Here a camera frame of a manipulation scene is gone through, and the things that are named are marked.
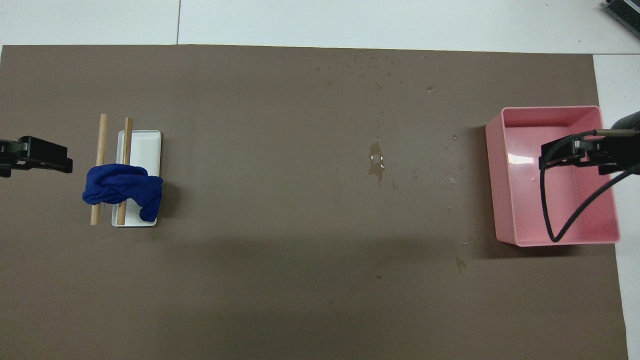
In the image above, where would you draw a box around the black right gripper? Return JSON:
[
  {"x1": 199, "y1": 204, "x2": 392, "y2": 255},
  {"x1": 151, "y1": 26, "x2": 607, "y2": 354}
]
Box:
[{"x1": 539, "y1": 111, "x2": 640, "y2": 176}]

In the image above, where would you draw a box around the blue towel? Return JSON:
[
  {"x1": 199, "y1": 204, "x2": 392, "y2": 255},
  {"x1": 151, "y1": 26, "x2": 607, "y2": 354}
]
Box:
[{"x1": 82, "y1": 163, "x2": 164, "y2": 223}]

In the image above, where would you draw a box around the white towel rack base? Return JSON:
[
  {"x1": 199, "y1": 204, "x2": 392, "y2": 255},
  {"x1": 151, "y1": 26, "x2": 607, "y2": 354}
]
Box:
[{"x1": 111, "y1": 130, "x2": 163, "y2": 228}]

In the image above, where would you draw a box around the water puddle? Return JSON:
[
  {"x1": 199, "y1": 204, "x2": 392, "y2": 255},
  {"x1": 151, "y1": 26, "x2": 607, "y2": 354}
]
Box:
[{"x1": 368, "y1": 142, "x2": 387, "y2": 187}]

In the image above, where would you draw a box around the wooden rack rod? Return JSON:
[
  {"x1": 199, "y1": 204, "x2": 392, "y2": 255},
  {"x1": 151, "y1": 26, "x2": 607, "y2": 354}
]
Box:
[
  {"x1": 90, "y1": 113, "x2": 109, "y2": 226},
  {"x1": 116, "y1": 117, "x2": 134, "y2": 226}
]

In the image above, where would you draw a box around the pink plastic bin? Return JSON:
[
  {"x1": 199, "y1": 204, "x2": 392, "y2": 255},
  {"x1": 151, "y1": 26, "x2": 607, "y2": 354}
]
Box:
[{"x1": 485, "y1": 105, "x2": 621, "y2": 248}]

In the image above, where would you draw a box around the grey ribbed device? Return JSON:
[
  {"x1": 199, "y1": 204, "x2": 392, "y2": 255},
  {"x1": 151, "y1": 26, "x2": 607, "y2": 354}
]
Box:
[{"x1": 601, "y1": 0, "x2": 640, "y2": 27}]

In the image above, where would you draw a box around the brown table mat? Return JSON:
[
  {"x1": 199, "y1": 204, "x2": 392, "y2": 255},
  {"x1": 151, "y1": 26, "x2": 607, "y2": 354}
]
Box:
[{"x1": 0, "y1": 44, "x2": 630, "y2": 360}]

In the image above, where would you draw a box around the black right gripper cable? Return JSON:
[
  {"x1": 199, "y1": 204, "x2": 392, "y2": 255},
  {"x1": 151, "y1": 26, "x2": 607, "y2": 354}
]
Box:
[{"x1": 539, "y1": 128, "x2": 640, "y2": 244}]

